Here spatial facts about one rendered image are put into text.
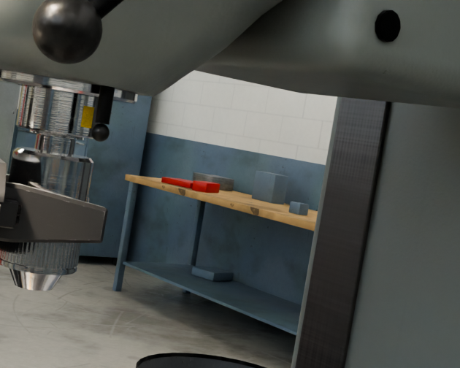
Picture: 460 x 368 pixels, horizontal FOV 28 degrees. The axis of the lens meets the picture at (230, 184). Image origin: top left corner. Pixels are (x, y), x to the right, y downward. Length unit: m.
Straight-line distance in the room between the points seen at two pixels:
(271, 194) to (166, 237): 1.75
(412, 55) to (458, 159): 0.25
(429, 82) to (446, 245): 0.25
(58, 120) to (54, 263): 0.08
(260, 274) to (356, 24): 6.34
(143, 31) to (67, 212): 0.11
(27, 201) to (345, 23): 0.20
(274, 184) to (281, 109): 0.77
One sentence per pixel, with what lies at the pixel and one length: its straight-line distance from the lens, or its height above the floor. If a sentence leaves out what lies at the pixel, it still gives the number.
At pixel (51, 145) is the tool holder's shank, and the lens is 0.53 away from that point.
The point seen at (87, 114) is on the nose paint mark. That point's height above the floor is 1.29.
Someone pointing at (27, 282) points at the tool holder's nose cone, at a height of 1.19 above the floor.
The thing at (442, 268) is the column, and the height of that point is 1.21.
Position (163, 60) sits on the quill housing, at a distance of 0.50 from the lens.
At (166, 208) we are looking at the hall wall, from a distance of 7.87.
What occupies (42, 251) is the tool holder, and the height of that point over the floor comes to 1.21.
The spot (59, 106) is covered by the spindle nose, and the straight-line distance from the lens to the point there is 0.52.
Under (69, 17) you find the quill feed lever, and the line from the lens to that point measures 0.39.
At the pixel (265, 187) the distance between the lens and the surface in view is 6.36.
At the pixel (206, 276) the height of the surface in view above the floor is 0.25.
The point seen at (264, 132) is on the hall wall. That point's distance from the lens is 6.95.
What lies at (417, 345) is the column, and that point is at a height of 1.14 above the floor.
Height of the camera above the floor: 1.29
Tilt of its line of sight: 3 degrees down
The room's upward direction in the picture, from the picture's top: 9 degrees clockwise
